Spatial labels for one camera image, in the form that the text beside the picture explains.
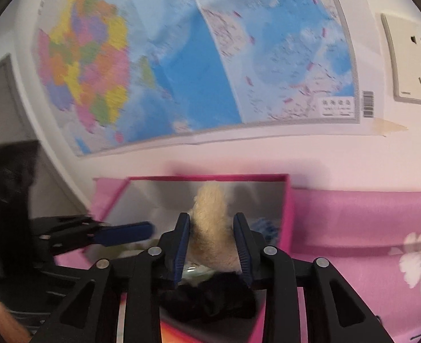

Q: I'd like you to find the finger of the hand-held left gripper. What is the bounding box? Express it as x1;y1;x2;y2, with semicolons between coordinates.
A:
32;215;153;256

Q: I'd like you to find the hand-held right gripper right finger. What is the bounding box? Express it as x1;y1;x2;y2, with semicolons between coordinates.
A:
232;213;395;343

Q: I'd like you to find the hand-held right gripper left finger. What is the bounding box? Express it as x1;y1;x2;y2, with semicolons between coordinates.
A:
30;212;191;343

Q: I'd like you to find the beige plush toy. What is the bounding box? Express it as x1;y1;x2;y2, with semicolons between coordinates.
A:
187;182;245;274

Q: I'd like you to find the pink cardboard box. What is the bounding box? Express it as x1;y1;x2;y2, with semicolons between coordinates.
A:
84;174;295;343

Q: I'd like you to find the person's left hand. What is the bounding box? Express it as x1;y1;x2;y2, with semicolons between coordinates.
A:
0;300;31;343

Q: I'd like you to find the blue printed packet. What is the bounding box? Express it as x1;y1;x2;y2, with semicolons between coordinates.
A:
250;216;282;240

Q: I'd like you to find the black cloth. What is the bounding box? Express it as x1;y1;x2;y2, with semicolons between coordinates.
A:
157;272;257;324

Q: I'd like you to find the grey wooden door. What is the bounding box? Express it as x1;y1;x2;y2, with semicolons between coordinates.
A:
0;53;86;218

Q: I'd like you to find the pink printed bedsheet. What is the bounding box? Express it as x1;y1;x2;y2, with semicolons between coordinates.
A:
55;186;421;343

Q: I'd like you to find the beige tape strip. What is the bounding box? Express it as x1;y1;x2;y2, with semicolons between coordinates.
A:
371;119;409;137

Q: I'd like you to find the colourful wall map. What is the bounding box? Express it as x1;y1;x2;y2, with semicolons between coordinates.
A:
32;0;375;157

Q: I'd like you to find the white wall socket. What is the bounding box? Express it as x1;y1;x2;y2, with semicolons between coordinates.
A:
380;12;421;107

